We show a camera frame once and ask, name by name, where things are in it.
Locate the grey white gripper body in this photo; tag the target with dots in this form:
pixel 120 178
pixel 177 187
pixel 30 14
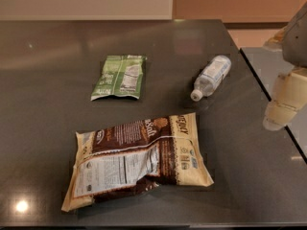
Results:
pixel 295 38

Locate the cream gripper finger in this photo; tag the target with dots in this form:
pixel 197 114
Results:
pixel 289 95
pixel 274 43

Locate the brown chip bag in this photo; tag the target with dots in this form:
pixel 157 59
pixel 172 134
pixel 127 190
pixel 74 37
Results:
pixel 136 157

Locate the green snack bag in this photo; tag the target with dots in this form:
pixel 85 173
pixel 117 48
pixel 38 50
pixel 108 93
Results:
pixel 121 76

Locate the grey side table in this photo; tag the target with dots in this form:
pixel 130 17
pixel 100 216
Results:
pixel 266 66

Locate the clear plastic water bottle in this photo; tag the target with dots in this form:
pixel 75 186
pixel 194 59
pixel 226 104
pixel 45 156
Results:
pixel 210 77

